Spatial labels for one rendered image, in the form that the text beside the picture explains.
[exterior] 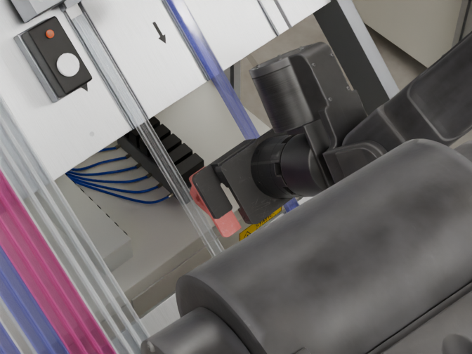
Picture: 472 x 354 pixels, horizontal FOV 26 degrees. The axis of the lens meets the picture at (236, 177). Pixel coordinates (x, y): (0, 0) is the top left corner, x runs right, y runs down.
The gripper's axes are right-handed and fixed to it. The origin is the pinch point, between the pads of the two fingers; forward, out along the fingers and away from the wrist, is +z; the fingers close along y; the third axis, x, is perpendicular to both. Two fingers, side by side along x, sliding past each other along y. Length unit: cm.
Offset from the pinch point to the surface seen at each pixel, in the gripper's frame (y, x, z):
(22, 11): 6.8, -24.1, 11.3
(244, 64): -76, 9, 134
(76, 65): 5.6, -16.7, 9.0
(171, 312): 9.1, 12.2, 13.7
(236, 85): -33, 1, 57
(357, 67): -29.2, 1.7, 16.3
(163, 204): -8.5, 8.7, 47.5
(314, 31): -97, 12, 132
